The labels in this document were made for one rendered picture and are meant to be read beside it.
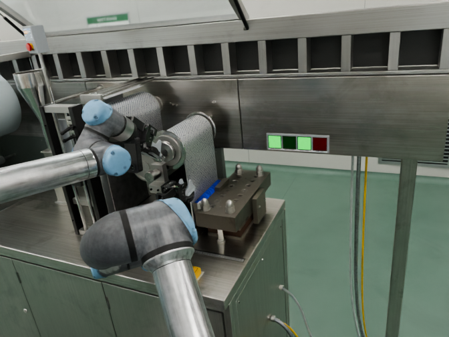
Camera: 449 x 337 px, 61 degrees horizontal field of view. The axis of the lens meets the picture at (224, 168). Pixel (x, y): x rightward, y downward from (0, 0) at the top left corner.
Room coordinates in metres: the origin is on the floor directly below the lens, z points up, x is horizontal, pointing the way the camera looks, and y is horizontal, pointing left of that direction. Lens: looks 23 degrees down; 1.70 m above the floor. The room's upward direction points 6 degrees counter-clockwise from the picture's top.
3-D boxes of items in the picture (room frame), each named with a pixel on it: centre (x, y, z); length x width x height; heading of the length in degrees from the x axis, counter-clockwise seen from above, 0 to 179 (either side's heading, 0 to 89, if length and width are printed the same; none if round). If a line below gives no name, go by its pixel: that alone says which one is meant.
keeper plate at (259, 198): (1.33, -0.13, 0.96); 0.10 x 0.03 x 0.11; 154
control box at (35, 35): (1.57, 0.68, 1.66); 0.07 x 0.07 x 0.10; 51
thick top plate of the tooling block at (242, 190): (1.36, -0.04, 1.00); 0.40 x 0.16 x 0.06; 154
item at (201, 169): (1.38, 0.09, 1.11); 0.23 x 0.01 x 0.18; 154
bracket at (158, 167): (1.27, 0.25, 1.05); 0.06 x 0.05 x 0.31; 154
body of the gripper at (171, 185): (1.17, 0.19, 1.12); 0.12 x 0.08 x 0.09; 154
